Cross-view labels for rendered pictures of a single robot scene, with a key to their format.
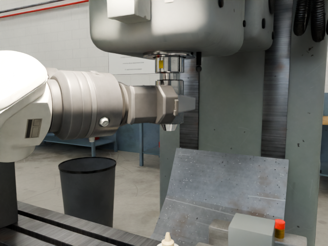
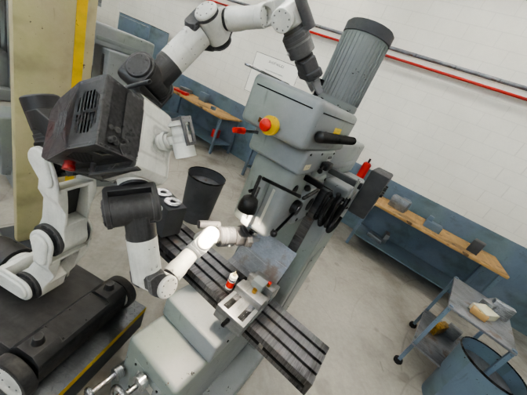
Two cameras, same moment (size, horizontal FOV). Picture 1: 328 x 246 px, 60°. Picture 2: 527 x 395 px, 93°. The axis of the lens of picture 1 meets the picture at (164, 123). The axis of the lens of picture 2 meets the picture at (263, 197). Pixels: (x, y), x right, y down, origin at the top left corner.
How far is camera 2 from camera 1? 0.83 m
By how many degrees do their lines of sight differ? 17
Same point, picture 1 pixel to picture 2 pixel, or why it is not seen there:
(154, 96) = (245, 240)
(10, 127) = not seen: hidden behind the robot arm
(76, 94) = (224, 240)
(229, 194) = (268, 255)
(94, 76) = (230, 233)
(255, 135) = (288, 237)
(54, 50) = not seen: hidden behind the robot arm
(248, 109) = (291, 226)
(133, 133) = (245, 144)
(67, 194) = (189, 190)
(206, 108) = not seen: hidden behind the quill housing
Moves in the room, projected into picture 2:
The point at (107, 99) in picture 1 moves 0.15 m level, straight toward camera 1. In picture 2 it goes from (231, 240) to (230, 265)
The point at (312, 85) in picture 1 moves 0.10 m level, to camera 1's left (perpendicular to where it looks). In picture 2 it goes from (318, 233) to (301, 226)
